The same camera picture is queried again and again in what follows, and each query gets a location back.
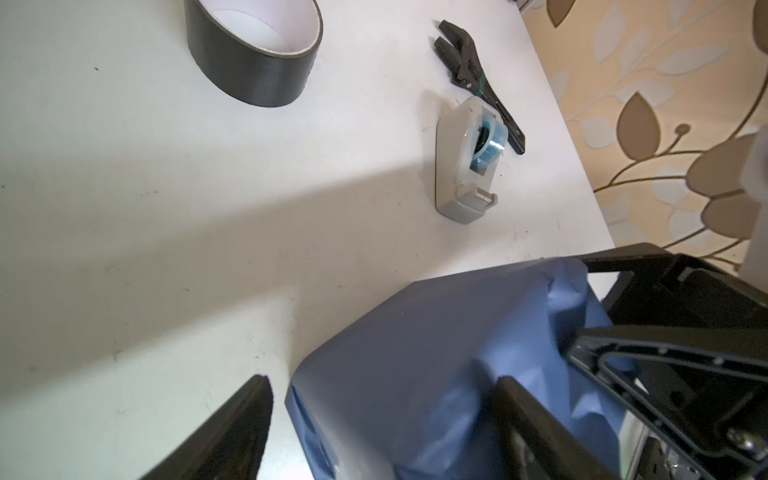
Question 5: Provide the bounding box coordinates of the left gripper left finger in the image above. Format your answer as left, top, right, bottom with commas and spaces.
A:
144, 375, 274, 479

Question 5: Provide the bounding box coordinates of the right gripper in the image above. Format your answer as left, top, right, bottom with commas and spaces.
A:
563, 243, 767, 479

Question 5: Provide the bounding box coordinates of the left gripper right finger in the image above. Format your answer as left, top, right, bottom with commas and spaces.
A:
493, 376, 617, 479

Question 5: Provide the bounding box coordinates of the white tape dispenser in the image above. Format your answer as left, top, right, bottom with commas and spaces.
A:
435, 97, 508, 225

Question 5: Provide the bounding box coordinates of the black adjustable wrench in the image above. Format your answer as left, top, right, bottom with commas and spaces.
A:
434, 20, 526, 155

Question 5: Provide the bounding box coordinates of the black tape roll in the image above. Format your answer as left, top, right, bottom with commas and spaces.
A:
184, 1, 324, 108

